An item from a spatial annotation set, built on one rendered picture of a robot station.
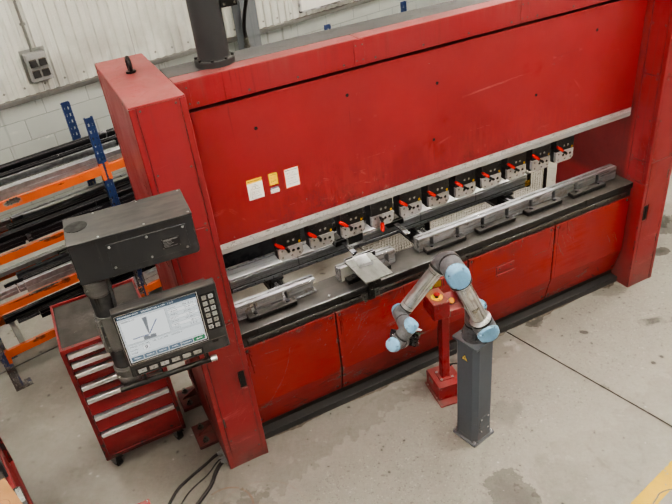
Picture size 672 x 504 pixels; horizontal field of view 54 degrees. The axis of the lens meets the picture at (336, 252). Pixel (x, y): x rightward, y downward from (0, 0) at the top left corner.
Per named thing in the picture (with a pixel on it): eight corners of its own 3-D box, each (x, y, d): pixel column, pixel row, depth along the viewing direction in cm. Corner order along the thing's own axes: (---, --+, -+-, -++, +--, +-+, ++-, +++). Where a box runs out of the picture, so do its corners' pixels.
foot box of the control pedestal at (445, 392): (441, 408, 422) (441, 394, 416) (424, 383, 442) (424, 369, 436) (469, 399, 426) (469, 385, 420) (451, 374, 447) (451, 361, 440)
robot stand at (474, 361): (494, 432, 401) (498, 335, 360) (474, 448, 393) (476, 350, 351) (472, 416, 414) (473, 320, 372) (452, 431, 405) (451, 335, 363)
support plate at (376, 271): (366, 284, 375) (365, 282, 375) (344, 263, 396) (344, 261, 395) (393, 273, 381) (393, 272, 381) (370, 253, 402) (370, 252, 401)
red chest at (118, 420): (113, 476, 403) (59, 354, 349) (99, 423, 442) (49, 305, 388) (191, 442, 419) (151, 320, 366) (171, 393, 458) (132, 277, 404)
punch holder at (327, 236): (311, 250, 376) (308, 226, 368) (305, 244, 383) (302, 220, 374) (335, 242, 381) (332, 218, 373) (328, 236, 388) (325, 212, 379)
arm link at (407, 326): (403, 310, 335) (391, 325, 338) (409, 323, 325) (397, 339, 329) (415, 315, 338) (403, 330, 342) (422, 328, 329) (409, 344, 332)
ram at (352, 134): (215, 257, 350) (180, 115, 306) (210, 251, 356) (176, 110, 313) (630, 115, 449) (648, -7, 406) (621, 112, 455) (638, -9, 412)
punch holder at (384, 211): (372, 229, 390) (370, 205, 381) (365, 223, 396) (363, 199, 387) (394, 221, 395) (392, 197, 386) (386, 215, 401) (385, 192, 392)
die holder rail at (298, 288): (239, 321, 377) (235, 308, 372) (235, 315, 382) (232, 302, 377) (316, 291, 394) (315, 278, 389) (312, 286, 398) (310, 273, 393)
